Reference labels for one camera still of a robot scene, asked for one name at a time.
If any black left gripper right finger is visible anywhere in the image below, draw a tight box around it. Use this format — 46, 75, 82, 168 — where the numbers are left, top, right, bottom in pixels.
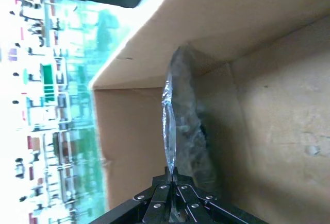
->
172, 168, 269, 224

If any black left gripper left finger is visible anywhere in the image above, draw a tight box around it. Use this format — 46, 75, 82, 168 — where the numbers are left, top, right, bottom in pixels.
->
89, 167, 173, 224

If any small clear tape scrap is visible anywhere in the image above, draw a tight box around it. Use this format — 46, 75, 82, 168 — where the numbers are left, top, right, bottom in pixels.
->
306, 145, 322, 157

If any brown cardboard box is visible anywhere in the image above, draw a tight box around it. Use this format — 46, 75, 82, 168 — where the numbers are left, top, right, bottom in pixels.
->
89, 0, 330, 224

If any grey antistatic bag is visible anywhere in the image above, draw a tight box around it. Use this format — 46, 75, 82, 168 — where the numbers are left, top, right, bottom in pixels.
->
161, 44, 219, 193

